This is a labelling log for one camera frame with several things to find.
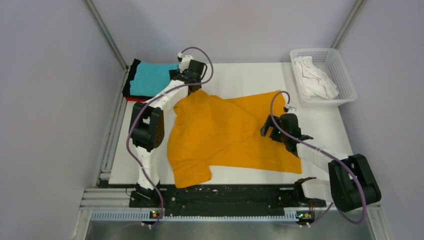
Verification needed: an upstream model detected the yellow t-shirt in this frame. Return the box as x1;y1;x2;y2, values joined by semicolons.
167;90;302;189

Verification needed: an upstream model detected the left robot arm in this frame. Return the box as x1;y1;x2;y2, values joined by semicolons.
126;55;208;207

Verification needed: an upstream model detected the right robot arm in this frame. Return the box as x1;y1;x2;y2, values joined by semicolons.
260;113;382;213

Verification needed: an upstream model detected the cyan folded t-shirt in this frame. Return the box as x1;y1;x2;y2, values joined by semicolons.
129;61;178;97

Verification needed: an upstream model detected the white crumpled t-shirt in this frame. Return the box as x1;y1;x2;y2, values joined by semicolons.
294;56;339;100

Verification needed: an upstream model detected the white plastic laundry basket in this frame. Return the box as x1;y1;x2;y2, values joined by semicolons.
290;48;358;108

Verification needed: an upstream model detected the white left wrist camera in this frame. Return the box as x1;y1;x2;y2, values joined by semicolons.
177;52;194;73

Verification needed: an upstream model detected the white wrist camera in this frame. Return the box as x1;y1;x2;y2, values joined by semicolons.
284;104;298;115
177;52;194;73

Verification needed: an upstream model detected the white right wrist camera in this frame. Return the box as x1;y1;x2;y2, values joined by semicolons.
284;104;298;115

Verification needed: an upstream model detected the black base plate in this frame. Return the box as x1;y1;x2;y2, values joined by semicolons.
129;184;327;214

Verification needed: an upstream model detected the left aluminium frame post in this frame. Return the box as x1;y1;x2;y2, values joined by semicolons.
83;0;129;70

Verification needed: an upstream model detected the aluminium frame post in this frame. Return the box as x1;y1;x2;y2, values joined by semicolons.
83;0;129;70
331;0;368;49

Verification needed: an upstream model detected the right aluminium frame post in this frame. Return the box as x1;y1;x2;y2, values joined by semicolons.
331;0;368;49

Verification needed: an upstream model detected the aluminium front rail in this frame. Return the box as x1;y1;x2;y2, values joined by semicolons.
79;187;382;223

